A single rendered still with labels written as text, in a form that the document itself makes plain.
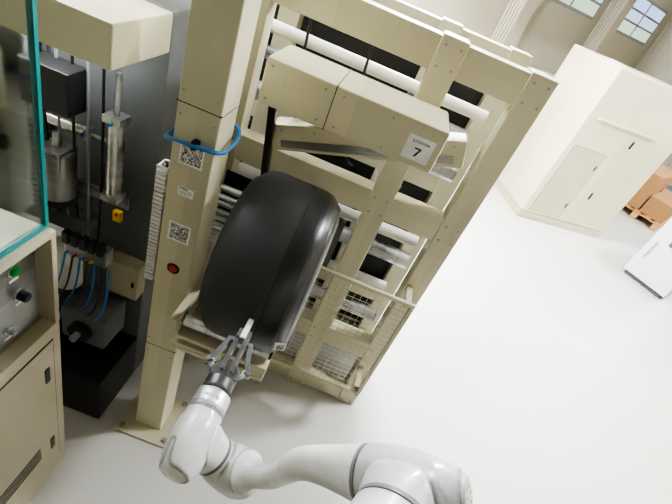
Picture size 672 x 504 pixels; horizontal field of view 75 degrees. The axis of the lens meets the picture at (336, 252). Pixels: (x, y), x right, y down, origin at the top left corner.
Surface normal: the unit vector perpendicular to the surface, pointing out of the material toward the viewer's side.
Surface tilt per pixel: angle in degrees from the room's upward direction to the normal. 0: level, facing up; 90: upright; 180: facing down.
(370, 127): 90
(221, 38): 90
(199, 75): 90
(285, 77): 90
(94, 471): 0
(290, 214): 21
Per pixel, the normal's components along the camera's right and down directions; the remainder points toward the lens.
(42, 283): -0.19, 0.54
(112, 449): 0.33, -0.75
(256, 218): 0.18, -0.35
